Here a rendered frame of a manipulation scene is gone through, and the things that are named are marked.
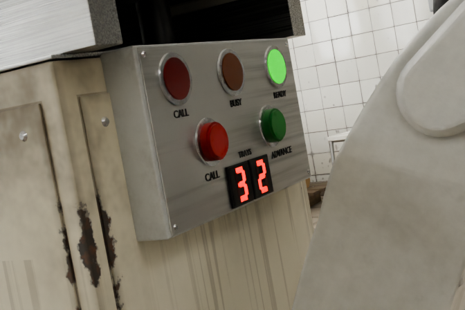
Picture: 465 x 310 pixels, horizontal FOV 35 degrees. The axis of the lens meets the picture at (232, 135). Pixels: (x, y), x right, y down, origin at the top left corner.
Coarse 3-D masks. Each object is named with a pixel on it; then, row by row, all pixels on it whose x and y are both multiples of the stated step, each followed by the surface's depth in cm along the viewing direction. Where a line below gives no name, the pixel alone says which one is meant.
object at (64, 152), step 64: (64, 64) 49; (0, 128) 51; (64, 128) 49; (0, 192) 52; (64, 192) 49; (0, 256) 53; (64, 256) 50; (128, 256) 52; (192, 256) 58; (256, 256) 66
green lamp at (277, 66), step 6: (270, 54) 67; (276, 54) 68; (270, 60) 66; (276, 60) 67; (282, 60) 68; (270, 66) 66; (276, 66) 67; (282, 66) 68; (270, 72) 66; (276, 72) 67; (282, 72) 68; (276, 78) 67; (282, 78) 68
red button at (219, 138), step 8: (208, 128) 56; (216, 128) 56; (200, 136) 56; (208, 136) 55; (216, 136) 56; (224, 136) 57; (200, 144) 56; (208, 144) 55; (216, 144) 56; (224, 144) 57; (208, 152) 55; (216, 152) 56; (224, 152) 57; (216, 160) 56
